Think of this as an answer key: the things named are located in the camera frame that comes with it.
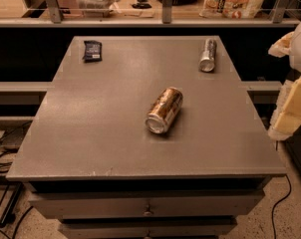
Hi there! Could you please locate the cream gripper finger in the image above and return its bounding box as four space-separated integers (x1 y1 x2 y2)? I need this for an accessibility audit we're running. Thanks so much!
268 77 301 140
268 32 294 58

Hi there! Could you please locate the silver redbull can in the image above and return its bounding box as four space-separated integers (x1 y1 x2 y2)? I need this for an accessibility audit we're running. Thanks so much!
198 38 217 73

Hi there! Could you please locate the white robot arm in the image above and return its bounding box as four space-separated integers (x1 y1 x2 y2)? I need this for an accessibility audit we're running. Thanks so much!
268 22 301 140

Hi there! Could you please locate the gold brown soda can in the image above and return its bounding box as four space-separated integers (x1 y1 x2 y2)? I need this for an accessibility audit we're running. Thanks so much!
146 87 183 134

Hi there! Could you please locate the dark blue rxbar wrapper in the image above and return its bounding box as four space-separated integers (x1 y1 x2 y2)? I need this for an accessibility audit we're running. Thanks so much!
83 40 102 63

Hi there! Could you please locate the colourful snack bag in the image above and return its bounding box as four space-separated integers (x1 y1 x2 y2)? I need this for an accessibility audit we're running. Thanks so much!
199 0 264 19

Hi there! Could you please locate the upper grey drawer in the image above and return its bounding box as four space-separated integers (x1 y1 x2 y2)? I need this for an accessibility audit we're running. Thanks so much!
29 190 264 219

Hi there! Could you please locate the grey drawer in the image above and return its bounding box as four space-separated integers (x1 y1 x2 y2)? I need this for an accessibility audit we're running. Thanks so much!
29 190 264 219
59 218 237 239

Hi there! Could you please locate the clear plastic container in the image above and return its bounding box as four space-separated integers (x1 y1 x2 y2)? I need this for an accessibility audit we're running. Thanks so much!
76 0 116 18

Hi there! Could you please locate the lower grey drawer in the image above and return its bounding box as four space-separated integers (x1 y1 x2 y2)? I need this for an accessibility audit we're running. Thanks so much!
59 218 237 239

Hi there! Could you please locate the grey power adapter box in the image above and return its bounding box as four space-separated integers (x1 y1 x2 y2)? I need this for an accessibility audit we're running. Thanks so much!
0 127 26 152

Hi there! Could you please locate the black cable right floor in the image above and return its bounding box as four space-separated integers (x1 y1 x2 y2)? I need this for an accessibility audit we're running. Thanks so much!
270 174 293 239

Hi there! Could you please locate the black cables left floor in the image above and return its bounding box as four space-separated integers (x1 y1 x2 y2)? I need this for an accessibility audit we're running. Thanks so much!
0 120 35 239

